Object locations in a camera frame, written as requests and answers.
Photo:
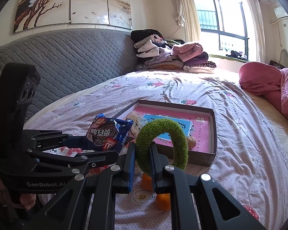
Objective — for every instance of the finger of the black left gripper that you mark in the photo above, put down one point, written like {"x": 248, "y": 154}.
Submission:
{"x": 55, "y": 163}
{"x": 42, "y": 140}

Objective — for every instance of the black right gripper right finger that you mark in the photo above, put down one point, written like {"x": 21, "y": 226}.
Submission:
{"x": 197, "y": 202}

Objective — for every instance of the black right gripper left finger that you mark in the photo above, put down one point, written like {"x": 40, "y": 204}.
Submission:
{"x": 88, "y": 202}

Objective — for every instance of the red white snack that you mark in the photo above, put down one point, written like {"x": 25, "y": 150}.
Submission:
{"x": 65, "y": 151}

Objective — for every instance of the blue cookie snack packet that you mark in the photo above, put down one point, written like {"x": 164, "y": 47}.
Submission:
{"x": 107, "y": 134}

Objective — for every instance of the orange tangerine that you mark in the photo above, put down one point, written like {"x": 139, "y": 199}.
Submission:
{"x": 163, "y": 202}
{"x": 146, "y": 182}

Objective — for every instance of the walnut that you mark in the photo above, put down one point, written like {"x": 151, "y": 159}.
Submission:
{"x": 191, "y": 142}

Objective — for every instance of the white drawstring cloth pouch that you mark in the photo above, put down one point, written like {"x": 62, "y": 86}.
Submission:
{"x": 138, "y": 123}

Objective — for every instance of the person's left hand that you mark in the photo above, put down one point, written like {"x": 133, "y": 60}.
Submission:
{"x": 26, "y": 200}

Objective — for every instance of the pink strawberry print bedspread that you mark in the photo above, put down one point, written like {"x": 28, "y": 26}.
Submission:
{"x": 252, "y": 136}

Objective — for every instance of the dark shallow cardboard box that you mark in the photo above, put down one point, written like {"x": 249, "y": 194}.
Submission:
{"x": 196, "y": 158}

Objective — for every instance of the grey quilted headboard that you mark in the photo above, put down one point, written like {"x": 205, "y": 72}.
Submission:
{"x": 71, "y": 60}

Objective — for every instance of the pile of folded clothes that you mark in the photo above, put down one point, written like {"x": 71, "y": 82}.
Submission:
{"x": 154, "y": 52}

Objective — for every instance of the pink quilted blanket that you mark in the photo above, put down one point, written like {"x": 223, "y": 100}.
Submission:
{"x": 268, "y": 81}

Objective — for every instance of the cream curtain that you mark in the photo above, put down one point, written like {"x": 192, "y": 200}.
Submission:
{"x": 186, "y": 17}

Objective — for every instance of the white air conditioner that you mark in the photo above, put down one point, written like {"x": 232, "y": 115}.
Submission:
{"x": 280, "y": 12}

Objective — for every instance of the floral wall painting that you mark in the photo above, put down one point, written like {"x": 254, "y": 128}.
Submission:
{"x": 35, "y": 13}

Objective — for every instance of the window with dark frame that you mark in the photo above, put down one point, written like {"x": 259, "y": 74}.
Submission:
{"x": 224, "y": 27}

